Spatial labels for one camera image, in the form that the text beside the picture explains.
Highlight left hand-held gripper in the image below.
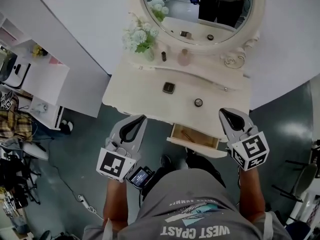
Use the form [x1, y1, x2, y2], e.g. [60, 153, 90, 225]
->
[96, 114, 149, 184]

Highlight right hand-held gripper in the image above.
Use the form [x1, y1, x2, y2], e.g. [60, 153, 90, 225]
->
[218, 108, 270, 172]

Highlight wooden drawer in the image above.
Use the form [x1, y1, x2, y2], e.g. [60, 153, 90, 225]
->
[166, 123, 228, 159]

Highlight square black compact case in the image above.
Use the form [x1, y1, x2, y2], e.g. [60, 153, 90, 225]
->
[162, 81, 176, 94]

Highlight pink perfume bottle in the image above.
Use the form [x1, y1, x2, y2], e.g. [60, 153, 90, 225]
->
[177, 48, 195, 67]

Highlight person's left forearm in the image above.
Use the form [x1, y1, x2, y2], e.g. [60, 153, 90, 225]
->
[103, 177, 129, 229]

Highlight person's right forearm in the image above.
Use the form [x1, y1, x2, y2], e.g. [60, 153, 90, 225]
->
[238, 167, 266, 225]

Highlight cream vanity dressing table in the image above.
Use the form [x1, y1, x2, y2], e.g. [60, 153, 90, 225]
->
[101, 40, 252, 141]

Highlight black device with screen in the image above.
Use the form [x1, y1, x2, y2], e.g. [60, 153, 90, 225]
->
[126, 166, 154, 190]

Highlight person's black shoe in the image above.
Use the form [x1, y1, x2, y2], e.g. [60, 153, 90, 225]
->
[159, 154, 173, 171]

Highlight person's black trousers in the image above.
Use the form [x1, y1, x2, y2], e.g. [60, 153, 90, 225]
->
[142, 148, 226, 202]

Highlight white power strip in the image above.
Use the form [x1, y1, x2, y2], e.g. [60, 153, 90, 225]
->
[78, 194, 97, 214]

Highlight glass vase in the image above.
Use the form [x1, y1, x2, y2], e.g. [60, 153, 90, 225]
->
[142, 46, 156, 62]

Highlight black chair with grey seat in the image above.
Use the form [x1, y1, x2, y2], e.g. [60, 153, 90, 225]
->
[271, 158, 320, 210]

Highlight person's grey printed t-shirt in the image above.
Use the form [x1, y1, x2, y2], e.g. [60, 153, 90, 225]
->
[82, 168, 293, 240]

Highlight pale flower bouquet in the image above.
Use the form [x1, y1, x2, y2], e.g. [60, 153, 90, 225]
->
[121, 11, 160, 55]

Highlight white desk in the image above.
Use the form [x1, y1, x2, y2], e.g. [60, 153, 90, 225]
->
[21, 37, 101, 130]

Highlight yellow flowers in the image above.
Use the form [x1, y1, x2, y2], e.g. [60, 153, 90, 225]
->
[32, 43, 49, 59]

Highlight white box with black panel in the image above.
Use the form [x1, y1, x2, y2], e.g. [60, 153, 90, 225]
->
[3, 61, 32, 89]

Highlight white shelf unit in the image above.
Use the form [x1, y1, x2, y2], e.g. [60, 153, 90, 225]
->
[0, 15, 55, 60]

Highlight black floor cable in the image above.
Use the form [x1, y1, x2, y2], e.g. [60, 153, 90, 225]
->
[47, 138, 81, 197]

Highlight white shoulder strap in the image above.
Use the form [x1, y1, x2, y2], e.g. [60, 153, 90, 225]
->
[103, 217, 114, 240]
[264, 211, 275, 235]

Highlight oval mirror with white frame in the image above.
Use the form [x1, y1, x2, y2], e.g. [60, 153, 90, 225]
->
[127, 0, 266, 69]

